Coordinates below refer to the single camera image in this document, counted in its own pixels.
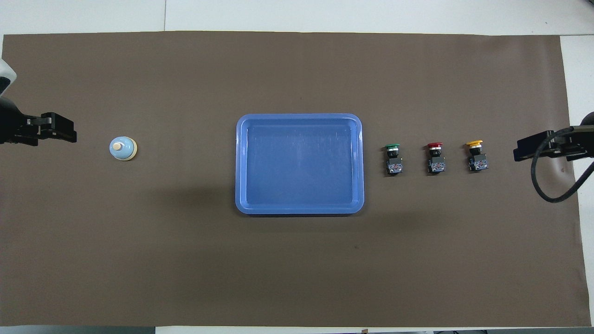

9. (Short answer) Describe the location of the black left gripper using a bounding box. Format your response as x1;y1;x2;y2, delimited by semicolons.
0;100;77;146

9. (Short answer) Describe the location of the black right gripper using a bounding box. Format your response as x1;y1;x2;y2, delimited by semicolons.
513;126;594;162

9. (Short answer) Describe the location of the yellow push button switch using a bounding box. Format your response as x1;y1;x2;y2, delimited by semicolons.
466;140;489;173

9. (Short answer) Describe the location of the red push button switch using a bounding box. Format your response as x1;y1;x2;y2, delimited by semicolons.
427;142;446;174

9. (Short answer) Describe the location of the green push button switch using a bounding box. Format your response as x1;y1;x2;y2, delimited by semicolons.
384;143;404;176

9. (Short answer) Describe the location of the light blue call bell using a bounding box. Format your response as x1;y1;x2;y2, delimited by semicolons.
109;135;138;161

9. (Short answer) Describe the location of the blue plastic tray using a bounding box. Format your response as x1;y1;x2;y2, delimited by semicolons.
235;113;365;215

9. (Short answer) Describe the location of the brown table mat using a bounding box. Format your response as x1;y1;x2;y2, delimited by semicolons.
0;31;583;328

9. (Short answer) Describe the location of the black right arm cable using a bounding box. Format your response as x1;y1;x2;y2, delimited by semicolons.
531;126;594;203

